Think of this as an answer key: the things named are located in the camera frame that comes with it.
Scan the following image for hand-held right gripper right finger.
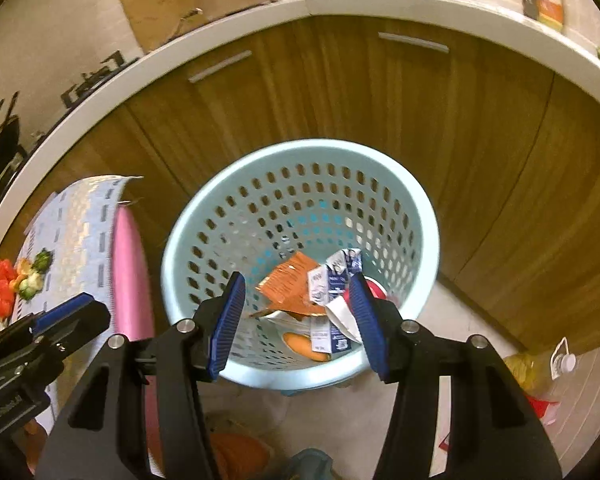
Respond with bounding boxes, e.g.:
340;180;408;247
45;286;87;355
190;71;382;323
347;272;563;480

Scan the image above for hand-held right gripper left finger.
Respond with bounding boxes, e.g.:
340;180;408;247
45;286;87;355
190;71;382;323
37;271;247;480

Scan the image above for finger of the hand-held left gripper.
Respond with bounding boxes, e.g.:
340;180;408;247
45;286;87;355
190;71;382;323
29;293;112;357

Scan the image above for blue and white milk carton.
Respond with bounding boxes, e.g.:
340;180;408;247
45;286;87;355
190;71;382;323
309;316;353;361
307;249;365;306
325;297;363;345

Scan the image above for orange snack wrapper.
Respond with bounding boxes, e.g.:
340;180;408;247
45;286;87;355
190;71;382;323
256;252;326;313
250;307;328;324

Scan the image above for teal perforated plastic basket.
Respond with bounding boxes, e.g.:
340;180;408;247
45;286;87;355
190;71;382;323
161;139;441;392

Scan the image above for red plastic bag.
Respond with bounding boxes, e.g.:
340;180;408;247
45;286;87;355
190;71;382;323
0;258;18;318

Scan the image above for patterned grey tablecloth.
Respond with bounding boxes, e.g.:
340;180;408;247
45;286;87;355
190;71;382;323
22;175;146;321

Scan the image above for orange fabric item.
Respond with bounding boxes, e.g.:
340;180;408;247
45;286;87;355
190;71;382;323
207;430;271;480

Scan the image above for teal fabric item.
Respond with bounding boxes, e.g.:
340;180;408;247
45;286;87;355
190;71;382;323
280;449;341;480

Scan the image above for yellow cooking oil bottle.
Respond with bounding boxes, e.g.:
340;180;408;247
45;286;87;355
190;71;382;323
502;337;578;401

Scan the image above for black wok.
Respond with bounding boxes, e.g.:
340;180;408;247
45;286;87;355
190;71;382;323
0;91;31;196

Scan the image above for red packet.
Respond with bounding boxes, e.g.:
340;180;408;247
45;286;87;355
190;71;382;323
525;392;563;426

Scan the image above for wooden base cabinets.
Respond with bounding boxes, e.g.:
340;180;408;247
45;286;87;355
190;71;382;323
0;15;600;356

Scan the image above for black gas cooktop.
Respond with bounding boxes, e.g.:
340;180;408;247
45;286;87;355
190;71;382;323
60;50;141;108

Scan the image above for white kitchen countertop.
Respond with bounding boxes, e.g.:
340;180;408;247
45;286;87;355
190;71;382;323
0;0;600;281

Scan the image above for wooden cutting board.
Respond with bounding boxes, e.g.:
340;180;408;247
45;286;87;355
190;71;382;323
111;0;201;54

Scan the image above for metal cabinet handle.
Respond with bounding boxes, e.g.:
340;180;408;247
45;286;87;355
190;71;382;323
187;50;253;83
378;31;450;54

